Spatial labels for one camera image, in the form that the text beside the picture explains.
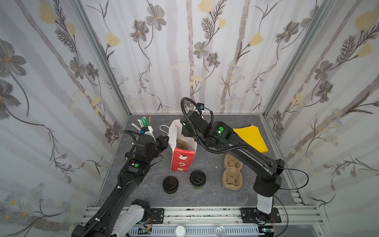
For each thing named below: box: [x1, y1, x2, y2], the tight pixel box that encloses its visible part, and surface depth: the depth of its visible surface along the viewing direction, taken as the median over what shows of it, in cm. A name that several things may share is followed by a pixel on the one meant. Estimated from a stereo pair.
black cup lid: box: [189, 169, 207, 187], surface depth 77 cm
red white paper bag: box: [168, 118, 198, 172], surface depth 77 cm
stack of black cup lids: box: [162, 175, 179, 195], surface depth 81 cm
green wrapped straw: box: [141, 118, 150, 127], surface depth 95 cm
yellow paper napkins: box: [232, 124, 269, 154], surface depth 105 cm
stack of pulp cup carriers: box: [222, 153, 243, 191], surface depth 84 cm
